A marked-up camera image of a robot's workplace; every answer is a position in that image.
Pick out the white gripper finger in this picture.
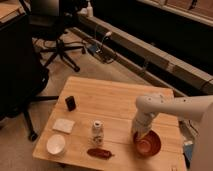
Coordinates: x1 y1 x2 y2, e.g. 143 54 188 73
139 133 148 140

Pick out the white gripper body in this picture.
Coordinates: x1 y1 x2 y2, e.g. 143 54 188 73
131 115 153 137

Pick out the red ceramic bowl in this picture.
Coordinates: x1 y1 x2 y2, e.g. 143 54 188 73
133 131 161 157

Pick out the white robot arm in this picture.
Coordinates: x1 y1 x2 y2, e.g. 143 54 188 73
132 95 213 171

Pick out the red chili pepper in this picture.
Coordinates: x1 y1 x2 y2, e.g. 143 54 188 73
87 148 113 159

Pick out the small black box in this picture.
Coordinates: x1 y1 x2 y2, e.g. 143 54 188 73
65 96 76 111

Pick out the white square sponge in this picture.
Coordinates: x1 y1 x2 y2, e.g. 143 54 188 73
52 118 75 134

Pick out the white round cup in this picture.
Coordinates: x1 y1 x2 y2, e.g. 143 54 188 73
46 134 66 155

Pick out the white spray bottle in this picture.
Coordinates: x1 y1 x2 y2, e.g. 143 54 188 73
79 0 93 17

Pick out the black chair at left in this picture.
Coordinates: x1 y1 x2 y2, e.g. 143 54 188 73
0 14 57 141

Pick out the black office chair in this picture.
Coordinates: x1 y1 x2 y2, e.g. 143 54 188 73
18 0 86 72

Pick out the wooden desk corner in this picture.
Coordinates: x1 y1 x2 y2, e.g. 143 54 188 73
0 0 24 24

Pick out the power strip with cables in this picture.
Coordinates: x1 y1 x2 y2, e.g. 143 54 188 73
87 31 117 64

